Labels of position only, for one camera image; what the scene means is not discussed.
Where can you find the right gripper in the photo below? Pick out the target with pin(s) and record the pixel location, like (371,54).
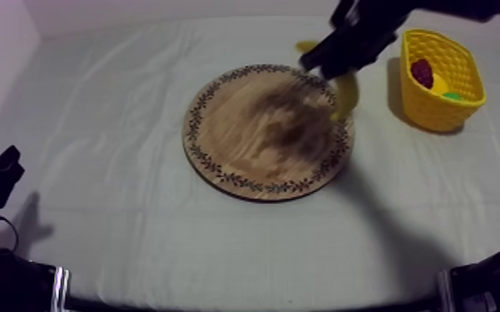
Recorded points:
(359,35)

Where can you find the yellow toy banana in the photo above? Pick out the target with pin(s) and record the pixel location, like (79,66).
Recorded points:
(347,93)

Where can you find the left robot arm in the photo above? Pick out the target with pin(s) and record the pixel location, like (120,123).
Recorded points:
(6,283)

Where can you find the yellow plastic basket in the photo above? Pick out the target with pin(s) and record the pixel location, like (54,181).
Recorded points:
(428,111)

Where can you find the round wooden board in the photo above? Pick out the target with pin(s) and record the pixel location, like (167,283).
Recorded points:
(250,143)

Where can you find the purple toy grapes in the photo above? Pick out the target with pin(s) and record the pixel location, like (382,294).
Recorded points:
(422,73)

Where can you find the yellow toy fruit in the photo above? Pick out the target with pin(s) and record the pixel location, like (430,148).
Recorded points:
(440,84)

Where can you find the green toy pear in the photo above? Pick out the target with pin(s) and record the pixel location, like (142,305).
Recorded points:
(452,96)

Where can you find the silver metal bar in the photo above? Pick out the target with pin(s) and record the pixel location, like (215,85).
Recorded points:
(61,287)

